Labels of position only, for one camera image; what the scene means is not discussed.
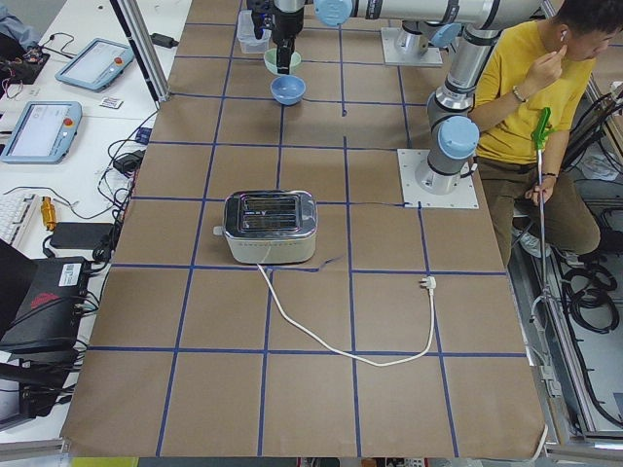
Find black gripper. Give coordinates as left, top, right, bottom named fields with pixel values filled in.
left=272, top=0, right=305, bottom=75

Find green bowl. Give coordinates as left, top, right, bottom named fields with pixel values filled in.
left=263, top=48, right=302, bottom=75

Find blue bowl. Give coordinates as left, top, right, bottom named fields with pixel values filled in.
left=270, top=75, right=307, bottom=106

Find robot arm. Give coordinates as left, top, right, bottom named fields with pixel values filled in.
left=248, top=1, right=462, bottom=75
left=313, top=0, right=540, bottom=195

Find clear plastic food container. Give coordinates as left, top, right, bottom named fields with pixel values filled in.
left=237, top=10, right=272, bottom=54

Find black power adapter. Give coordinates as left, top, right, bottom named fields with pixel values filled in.
left=150, top=33, right=179, bottom=49

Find silver two-slot toaster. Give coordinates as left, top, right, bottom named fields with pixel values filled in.
left=213, top=190, right=317, bottom=265

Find far teach pendant tablet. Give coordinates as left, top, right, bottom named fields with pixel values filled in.
left=55, top=38, right=134, bottom=91

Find teach pendant tablet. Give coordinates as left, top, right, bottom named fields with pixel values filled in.
left=55, top=38, right=134, bottom=91
left=1, top=101, right=83, bottom=164

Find near teach pendant tablet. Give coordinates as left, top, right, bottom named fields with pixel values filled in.
left=1, top=101, right=83, bottom=164

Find person in yellow shirt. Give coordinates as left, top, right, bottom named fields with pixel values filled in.
left=469, top=0, right=622, bottom=263

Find white keyboard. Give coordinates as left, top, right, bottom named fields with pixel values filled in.
left=1, top=193, right=41, bottom=249

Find black computer box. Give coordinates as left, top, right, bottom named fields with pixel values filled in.
left=1, top=252, right=91, bottom=354

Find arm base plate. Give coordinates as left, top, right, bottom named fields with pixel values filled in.
left=397, top=149, right=479, bottom=209
left=381, top=27, right=443, bottom=68

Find aluminium frame post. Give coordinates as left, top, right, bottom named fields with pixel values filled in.
left=110, top=0, right=170, bottom=103

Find green handled grabber stick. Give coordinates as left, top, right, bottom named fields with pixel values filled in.
left=531, top=107, right=553, bottom=312

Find white toaster power cord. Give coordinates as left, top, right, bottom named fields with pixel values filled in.
left=256, top=262, right=437, bottom=368

